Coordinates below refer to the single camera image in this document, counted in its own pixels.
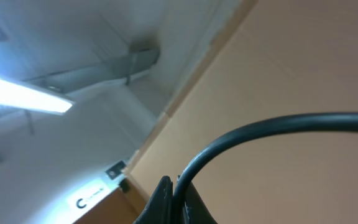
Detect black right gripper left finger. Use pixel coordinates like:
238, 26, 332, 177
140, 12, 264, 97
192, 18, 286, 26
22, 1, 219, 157
134, 176, 173, 224

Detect ceiling light fixture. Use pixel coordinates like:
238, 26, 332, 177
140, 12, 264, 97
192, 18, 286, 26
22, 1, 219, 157
0, 78, 74, 114

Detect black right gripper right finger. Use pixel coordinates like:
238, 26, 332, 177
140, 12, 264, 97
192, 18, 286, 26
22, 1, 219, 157
177, 182, 217, 224

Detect thin black cable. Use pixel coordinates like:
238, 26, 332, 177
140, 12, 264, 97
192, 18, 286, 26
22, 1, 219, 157
171, 111, 358, 224

